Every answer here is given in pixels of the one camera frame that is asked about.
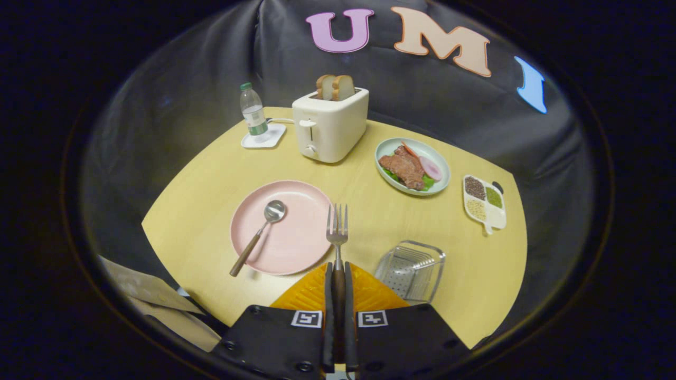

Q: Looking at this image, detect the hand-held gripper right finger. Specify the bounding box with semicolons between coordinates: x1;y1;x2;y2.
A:
344;262;471;380

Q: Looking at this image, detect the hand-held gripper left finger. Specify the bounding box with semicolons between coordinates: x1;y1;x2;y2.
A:
211;262;336;380

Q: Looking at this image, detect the wooden handled metal fork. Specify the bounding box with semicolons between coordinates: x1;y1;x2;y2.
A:
326;203;349;365

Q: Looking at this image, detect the wooden handled metal spoon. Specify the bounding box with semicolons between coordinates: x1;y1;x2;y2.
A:
229;200;287;278

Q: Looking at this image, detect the clear plastic cutlery basket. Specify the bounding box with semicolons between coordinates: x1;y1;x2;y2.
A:
374;240;446;305

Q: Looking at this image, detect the pink round plate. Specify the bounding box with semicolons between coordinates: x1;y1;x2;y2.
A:
230;180;334;276

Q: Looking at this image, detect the green lettuce leaf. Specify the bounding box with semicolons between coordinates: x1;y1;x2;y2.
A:
381;168;437;192

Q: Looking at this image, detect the brown meat slice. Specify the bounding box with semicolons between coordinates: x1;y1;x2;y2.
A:
379;146;426;191

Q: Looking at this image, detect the pink ham slice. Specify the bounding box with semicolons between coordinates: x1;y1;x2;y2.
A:
419;156;442;182

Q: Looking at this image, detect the light green food plate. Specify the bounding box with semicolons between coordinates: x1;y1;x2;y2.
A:
374;138;451;197

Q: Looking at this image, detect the white divided seasoning dish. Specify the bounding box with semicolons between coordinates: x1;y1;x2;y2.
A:
463;175;508;235

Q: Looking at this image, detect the white toaster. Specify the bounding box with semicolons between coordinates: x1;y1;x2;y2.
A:
292;87;370;164

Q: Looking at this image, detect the white square coaster tray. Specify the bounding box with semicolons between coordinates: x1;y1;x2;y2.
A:
241;123;287;149

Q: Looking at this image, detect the brown cardboard box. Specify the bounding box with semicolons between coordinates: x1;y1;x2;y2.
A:
98;255;222;353

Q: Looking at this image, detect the clear plastic water bottle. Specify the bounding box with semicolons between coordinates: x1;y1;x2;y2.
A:
240;82;269;143

